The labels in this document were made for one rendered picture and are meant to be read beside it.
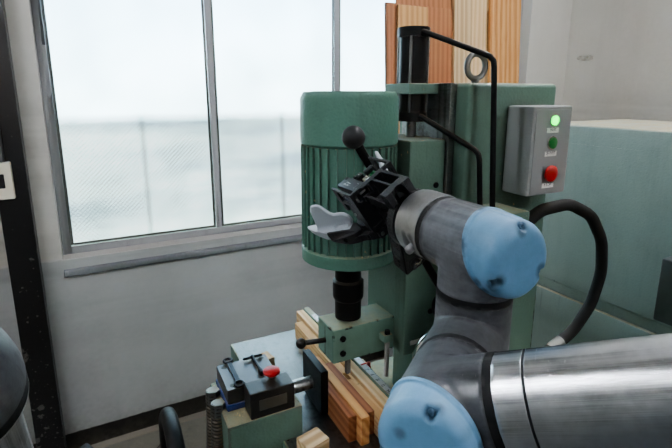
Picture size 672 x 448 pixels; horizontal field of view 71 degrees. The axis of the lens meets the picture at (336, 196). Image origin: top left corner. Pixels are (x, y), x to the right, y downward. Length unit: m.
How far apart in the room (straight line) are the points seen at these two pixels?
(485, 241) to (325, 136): 0.42
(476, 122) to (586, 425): 0.62
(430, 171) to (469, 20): 1.86
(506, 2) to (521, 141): 2.00
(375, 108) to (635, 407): 0.57
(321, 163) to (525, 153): 0.36
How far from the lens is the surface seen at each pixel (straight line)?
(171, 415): 0.95
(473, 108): 0.88
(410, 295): 0.93
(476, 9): 2.76
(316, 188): 0.81
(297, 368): 1.13
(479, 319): 0.48
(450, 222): 0.47
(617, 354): 0.36
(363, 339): 0.95
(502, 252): 0.43
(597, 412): 0.36
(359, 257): 0.82
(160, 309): 2.26
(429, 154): 0.87
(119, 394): 2.42
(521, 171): 0.91
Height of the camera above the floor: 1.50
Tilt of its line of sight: 12 degrees down
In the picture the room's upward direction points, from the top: straight up
